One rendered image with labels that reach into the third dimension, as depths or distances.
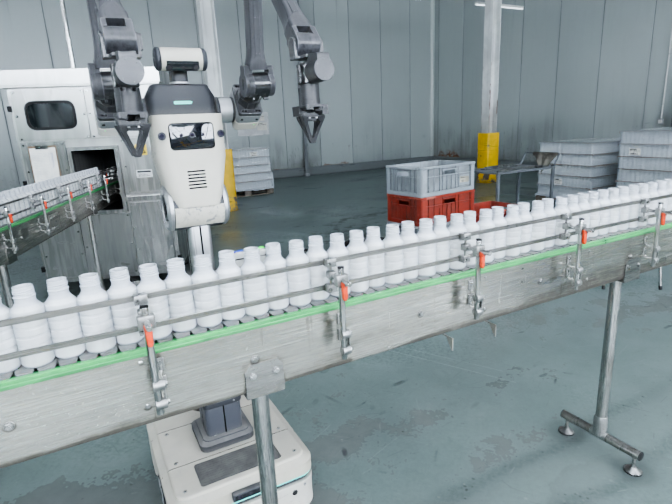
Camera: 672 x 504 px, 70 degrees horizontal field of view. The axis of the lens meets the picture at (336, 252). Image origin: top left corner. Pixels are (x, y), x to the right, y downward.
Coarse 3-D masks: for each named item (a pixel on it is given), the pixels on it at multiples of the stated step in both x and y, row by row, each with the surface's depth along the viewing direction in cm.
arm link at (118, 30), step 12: (96, 0) 109; (108, 0) 107; (108, 12) 105; (120, 12) 106; (108, 24) 106; (120, 24) 107; (132, 24) 106; (108, 36) 103; (120, 36) 104; (132, 36) 105; (108, 48) 104; (120, 48) 105; (132, 48) 106
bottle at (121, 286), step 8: (112, 272) 101; (120, 272) 101; (112, 280) 101; (120, 280) 101; (128, 280) 103; (112, 288) 101; (120, 288) 101; (128, 288) 102; (136, 288) 104; (112, 296) 101; (120, 296) 101; (120, 304) 101; (128, 304) 102; (112, 312) 102; (120, 312) 102; (128, 312) 102; (136, 312) 104; (120, 320) 102; (128, 320) 103; (136, 320) 104; (120, 328) 103; (120, 336) 103; (128, 336) 103; (136, 336) 104; (120, 344) 104; (128, 344) 104
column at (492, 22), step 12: (492, 0) 988; (492, 12) 993; (492, 24) 998; (492, 36) 1004; (492, 48) 1025; (492, 60) 1032; (492, 72) 1039; (492, 84) 1046; (492, 96) 1053; (492, 108) 1060; (492, 120) 1066; (492, 132) 1073
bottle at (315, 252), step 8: (312, 240) 122; (320, 240) 122; (312, 248) 122; (320, 248) 123; (312, 256) 122; (320, 256) 122; (312, 272) 123; (320, 272) 123; (312, 280) 123; (320, 280) 123; (328, 280) 126; (312, 296) 125; (320, 296) 124; (328, 296) 126
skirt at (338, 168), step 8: (384, 160) 1543; (392, 160) 1556; (400, 160) 1571; (408, 160) 1586; (416, 160) 1601; (424, 160) 1617; (296, 168) 1404; (304, 168) 1415; (312, 168) 1427; (320, 168) 1439; (328, 168) 1452; (336, 168) 1465; (344, 168) 1478; (352, 168) 1492; (360, 168) 1505; (368, 168) 1519; (376, 168) 1533; (280, 176) 1384; (288, 176) 1396; (296, 176) 1407
